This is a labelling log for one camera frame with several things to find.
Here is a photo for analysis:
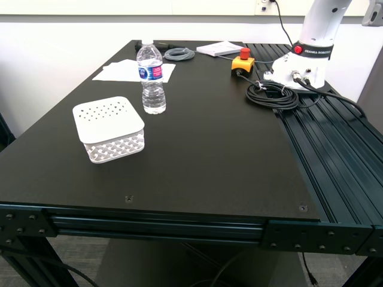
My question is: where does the clear plastic water bottle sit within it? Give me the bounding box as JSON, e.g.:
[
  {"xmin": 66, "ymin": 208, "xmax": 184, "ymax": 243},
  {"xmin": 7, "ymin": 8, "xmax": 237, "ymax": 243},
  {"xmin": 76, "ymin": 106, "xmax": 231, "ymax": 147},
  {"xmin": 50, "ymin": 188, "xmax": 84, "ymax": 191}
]
[{"xmin": 136, "ymin": 39, "xmax": 168, "ymax": 115}]

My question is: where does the white woven plastic basket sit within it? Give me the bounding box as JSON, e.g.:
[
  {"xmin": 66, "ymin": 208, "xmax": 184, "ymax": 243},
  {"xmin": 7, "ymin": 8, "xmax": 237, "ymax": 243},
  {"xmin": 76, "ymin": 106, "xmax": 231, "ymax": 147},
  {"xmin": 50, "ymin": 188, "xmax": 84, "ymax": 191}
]
[{"xmin": 72, "ymin": 96, "xmax": 146, "ymax": 164}]

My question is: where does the yellow red emergency stop button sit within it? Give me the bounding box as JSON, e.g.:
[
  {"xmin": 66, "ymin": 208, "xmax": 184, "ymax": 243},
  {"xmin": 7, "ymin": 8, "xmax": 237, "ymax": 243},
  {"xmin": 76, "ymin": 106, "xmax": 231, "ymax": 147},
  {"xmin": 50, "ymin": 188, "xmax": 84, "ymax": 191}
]
[{"xmin": 230, "ymin": 47, "xmax": 256, "ymax": 78}]

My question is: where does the white booklet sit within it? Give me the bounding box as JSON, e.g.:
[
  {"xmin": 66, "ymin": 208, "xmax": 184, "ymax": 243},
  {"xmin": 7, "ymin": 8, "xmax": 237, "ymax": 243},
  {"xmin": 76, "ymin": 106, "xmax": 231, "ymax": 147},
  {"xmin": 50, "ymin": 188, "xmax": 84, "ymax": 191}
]
[{"xmin": 196, "ymin": 41, "xmax": 245, "ymax": 57}]

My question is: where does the white printed paper sheet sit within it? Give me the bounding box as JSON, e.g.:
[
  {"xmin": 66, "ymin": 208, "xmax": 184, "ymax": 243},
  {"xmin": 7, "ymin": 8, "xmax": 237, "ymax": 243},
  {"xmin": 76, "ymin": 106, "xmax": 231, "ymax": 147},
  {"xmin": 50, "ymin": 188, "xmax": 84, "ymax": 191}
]
[
  {"xmin": 102, "ymin": 59, "xmax": 141, "ymax": 74},
  {"xmin": 92, "ymin": 62, "xmax": 176, "ymax": 83}
]

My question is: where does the grey brown partition panel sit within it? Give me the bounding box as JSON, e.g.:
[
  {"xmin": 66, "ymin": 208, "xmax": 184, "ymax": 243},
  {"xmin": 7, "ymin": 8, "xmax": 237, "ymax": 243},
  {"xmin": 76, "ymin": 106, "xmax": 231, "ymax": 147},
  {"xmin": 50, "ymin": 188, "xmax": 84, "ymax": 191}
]
[{"xmin": 355, "ymin": 44, "xmax": 383, "ymax": 120}]

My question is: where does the black coiled cable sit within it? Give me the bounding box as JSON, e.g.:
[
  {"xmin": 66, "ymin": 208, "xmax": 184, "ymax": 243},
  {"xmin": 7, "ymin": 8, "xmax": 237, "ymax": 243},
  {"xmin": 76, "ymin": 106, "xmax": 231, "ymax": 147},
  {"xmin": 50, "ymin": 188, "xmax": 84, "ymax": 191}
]
[{"xmin": 239, "ymin": 74, "xmax": 300, "ymax": 111}]

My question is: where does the grey coiled cable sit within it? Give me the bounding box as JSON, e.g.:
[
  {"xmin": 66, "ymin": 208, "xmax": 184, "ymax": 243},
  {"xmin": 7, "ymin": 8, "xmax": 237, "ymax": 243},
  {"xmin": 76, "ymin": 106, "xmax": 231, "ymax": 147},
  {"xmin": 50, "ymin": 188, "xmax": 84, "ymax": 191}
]
[{"xmin": 163, "ymin": 47, "xmax": 210, "ymax": 63}]

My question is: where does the black aluminium table frame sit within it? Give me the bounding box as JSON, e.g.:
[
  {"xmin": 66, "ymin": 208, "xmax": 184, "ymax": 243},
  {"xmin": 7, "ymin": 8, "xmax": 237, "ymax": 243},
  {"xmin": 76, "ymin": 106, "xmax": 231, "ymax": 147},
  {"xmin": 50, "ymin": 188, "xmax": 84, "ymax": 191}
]
[{"xmin": 0, "ymin": 43, "xmax": 383, "ymax": 287}]

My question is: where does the black enabling handle device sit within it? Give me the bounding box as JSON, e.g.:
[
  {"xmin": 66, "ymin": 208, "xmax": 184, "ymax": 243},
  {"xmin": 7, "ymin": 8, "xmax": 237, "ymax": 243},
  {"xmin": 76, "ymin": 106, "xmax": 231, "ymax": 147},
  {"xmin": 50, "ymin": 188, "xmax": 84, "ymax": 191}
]
[{"xmin": 133, "ymin": 40, "xmax": 182, "ymax": 52}]

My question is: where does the grey floor cable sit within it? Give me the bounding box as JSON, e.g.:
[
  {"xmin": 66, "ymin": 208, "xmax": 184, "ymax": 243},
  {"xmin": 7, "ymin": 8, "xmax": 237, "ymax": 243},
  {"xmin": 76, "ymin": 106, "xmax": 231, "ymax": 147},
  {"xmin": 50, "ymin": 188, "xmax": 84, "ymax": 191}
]
[{"xmin": 196, "ymin": 254, "xmax": 249, "ymax": 287}]

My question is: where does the black wall plug cable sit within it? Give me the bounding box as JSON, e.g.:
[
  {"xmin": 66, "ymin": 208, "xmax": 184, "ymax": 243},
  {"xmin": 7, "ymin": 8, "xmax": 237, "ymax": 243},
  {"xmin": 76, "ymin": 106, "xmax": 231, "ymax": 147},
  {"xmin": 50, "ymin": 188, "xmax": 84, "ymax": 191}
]
[{"xmin": 270, "ymin": 0, "xmax": 296, "ymax": 48}]

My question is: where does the thick black robot base cable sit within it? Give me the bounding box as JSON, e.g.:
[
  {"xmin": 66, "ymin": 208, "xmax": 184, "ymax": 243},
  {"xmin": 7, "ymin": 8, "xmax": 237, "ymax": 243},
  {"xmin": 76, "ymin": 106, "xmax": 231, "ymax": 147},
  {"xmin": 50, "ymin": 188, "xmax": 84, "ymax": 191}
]
[{"xmin": 291, "ymin": 71, "xmax": 367, "ymax": 118}]

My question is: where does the beige wall cable trunking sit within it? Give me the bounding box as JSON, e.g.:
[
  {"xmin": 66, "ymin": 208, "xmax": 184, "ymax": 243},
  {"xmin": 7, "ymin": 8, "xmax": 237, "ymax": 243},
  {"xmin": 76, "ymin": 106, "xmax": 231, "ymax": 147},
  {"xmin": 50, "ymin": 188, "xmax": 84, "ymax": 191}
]
[{"xmin": 0, "ymin": 0, "xmax": 309, "ymax": 16}]

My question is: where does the white wall outlet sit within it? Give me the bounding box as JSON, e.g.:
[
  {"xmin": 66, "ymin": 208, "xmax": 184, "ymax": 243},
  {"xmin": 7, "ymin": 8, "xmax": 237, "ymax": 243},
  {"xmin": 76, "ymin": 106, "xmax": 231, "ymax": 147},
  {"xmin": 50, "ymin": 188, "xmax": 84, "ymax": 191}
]
[{"xmin": 254, "ymin": 0, "xmax": 278, "ymax": 14}]

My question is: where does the black cable with plug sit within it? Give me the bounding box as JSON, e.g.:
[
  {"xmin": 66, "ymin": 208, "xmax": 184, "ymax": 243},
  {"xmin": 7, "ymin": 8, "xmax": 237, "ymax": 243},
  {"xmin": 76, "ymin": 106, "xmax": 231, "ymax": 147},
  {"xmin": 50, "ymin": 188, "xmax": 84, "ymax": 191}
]
[{"xmin": 300, "ymin": 252, "xmax": 320, "ymax": 286}]

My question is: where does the black floor cable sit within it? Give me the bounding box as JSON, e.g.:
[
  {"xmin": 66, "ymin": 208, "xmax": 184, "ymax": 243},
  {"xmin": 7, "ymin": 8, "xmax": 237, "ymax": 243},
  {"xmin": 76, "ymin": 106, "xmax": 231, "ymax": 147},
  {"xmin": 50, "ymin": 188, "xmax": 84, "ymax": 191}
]
[{"xmin": 0, "ymin": 254, "xmax": 99, "ymax": 287}]

